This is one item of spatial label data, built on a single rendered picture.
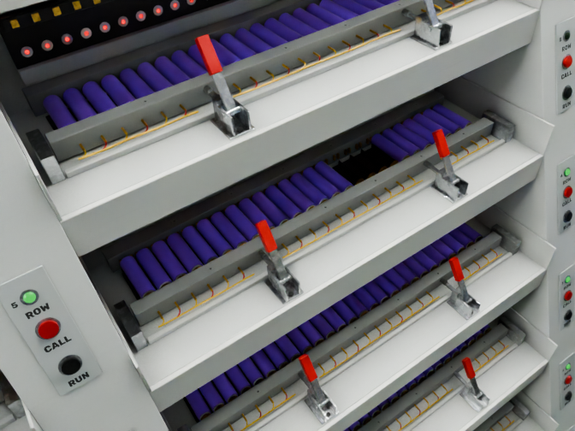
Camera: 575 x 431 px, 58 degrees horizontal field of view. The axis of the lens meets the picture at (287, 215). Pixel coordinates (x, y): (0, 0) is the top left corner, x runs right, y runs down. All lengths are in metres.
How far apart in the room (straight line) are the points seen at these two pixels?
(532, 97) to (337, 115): 0.33
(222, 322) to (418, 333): 0.33
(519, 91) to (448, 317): 0.34
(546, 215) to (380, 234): 0.31
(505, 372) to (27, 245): 0.80
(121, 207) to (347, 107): 0.25
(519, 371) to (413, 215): 0.44
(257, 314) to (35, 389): 0.23
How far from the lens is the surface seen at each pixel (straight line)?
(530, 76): 0.80
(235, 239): 0.63
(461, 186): 0.72
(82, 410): 0.55
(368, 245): 0.65
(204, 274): 0.60
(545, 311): 0.99
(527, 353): 1.05
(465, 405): 0.97
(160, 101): 0.53
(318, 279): 0.61
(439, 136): 0.70
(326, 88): 0.56
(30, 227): 0.46
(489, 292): 0.87
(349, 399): 0.74
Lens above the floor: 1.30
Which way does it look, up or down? 27 degrees down
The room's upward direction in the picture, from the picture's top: 16 degrees counter-clockwise
